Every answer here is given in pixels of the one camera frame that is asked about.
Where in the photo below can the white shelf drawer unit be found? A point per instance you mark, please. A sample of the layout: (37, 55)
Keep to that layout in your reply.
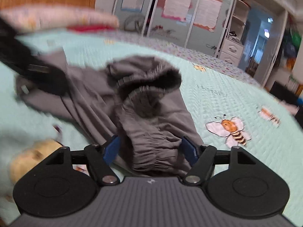
(234, 40)

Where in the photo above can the red cloth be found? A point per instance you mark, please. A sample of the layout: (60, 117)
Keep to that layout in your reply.
(92, 28)

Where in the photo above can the pink-bordered poster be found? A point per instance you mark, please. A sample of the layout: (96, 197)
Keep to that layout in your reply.
(177, 3)

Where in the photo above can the green bag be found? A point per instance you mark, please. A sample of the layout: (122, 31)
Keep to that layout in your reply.
(296, 39)

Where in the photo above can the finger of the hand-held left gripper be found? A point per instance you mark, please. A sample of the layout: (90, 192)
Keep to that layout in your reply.
(51, 81)

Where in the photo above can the black chair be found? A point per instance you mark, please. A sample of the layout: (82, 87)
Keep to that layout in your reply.
(283, 92)

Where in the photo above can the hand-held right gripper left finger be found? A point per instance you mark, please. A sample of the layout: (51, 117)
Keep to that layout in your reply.
(111, 150)

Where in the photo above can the orange-bordered poster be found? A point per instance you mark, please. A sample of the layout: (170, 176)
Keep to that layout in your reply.
(207, 13)

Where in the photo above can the white glass-door wardrobe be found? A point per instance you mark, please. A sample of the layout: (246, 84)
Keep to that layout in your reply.
(180, 28)

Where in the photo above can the grey pants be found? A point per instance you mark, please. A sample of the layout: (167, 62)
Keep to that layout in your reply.
(146, 104)

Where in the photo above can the pink printed pillow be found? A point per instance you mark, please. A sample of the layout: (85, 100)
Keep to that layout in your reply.
(52, 19)

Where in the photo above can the white cloth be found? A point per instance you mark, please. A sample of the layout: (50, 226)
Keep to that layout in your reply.
(290, 106)

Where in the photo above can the mint quilted bee bedspread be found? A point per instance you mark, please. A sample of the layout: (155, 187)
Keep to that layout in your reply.
(224, 87)

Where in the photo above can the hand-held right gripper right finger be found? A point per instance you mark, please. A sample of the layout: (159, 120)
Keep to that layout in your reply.
(189, 151)

